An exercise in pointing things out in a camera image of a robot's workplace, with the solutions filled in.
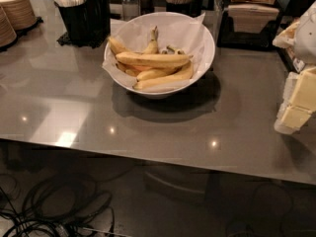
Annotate white round bowl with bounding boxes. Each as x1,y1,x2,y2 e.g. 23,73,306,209
104,11,216,100

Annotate middle yellow banana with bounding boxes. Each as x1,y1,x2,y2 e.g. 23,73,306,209
136,68,177,81

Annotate black cutlery holder box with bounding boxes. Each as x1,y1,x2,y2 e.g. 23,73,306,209
54,0,111,40

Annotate brown napkin dispenser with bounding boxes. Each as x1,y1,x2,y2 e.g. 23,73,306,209
217,0,281,50

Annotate top long yellow banana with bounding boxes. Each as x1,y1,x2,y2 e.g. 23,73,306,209
116,52,192,67

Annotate black floor cables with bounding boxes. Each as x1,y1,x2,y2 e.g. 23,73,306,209
0,173,117,237

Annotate upright back yellow banana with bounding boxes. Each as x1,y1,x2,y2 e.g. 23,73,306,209
142,27,159,54

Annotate left yellow banana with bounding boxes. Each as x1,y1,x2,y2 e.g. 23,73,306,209
108,36,128,55

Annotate white paper bowl liner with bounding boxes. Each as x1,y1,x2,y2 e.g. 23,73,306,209
102,12,206,94

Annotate front yellow banana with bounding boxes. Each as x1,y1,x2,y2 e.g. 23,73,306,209
132,61,194,90

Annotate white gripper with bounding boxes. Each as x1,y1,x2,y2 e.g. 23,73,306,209
274,1,316,134

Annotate glass shaker black lid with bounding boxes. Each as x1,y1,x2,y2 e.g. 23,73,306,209
121,0,139,21

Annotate left stack of paper plates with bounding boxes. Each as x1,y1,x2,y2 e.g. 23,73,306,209
0,7,17,47

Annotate black mesh mat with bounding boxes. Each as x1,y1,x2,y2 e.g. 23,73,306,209
57,32,107,48

